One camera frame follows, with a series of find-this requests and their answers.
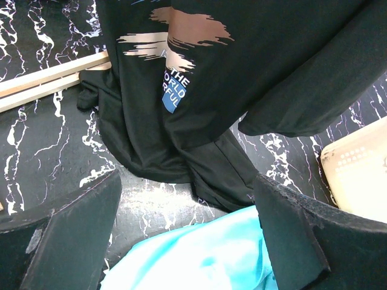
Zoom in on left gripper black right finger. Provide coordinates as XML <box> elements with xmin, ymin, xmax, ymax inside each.
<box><xmin>254</xmin><ymin>174</ymin><xmax>386</xmax><ymax>289</ymax></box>

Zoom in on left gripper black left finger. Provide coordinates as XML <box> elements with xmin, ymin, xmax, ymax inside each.
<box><xmin>1</xmin><ymin>170</ymin><xmax>122</xmax><ymax>289</ymax></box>

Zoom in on teal t-shirt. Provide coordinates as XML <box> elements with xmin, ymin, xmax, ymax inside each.
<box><xmin>101</xmin><ymin>206</ymin><xmax>278</xmax><ymax>290</ymax></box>

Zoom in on black printed t-shirt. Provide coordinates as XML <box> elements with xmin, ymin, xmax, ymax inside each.
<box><xmin>77</xmin><ymin>1</ymin><xmax>386</xmax><ymax>211</ymax></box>

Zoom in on white laundry basket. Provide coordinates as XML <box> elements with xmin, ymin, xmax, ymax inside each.
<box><xmin>320</xmin><ymin>117</ymin><xmax>387</xmax><ymax>223</ymax></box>

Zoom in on wooden clothes rack frame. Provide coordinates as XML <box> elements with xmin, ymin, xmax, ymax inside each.
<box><xmin>1</xmin><ymin>51</ymin><xmax>111</xmax><ymax>112</ymax></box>

